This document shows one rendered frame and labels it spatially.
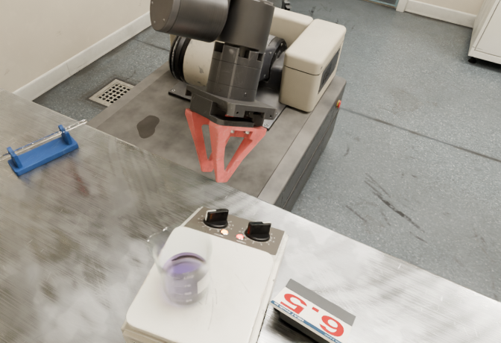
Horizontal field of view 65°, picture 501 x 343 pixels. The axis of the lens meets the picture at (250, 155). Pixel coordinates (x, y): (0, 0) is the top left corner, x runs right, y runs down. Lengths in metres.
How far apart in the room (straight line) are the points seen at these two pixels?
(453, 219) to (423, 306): 1.21
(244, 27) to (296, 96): 0.95
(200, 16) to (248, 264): 0.26
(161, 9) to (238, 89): 0.11
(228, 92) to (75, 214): 0.30
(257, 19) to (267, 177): 0.77
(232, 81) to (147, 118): 0.95
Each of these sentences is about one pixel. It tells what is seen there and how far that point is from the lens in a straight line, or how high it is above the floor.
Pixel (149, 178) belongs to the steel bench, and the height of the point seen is 0.75.
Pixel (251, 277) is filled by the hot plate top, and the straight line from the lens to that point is 0.43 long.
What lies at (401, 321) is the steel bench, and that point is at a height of 0.75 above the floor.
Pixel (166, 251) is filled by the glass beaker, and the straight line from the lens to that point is 0.40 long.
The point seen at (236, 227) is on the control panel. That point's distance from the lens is 0.51.
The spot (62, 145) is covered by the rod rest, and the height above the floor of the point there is 0.76.
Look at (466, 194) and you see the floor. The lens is 1.89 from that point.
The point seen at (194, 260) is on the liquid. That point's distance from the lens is 0.41.
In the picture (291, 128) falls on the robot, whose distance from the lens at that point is 1.33.
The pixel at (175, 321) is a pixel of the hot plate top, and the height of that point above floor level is 0.84.
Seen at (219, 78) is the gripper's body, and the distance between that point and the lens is 0.43.
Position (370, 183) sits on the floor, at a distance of 1.74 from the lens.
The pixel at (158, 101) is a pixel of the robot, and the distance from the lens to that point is 1.43.
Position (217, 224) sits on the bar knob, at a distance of 0.50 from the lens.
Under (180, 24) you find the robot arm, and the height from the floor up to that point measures 1.04.
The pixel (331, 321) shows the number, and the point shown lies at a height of 0.77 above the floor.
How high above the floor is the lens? 1.22
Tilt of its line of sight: 44 degrees down
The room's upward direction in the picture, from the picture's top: 5 degrees clockwise
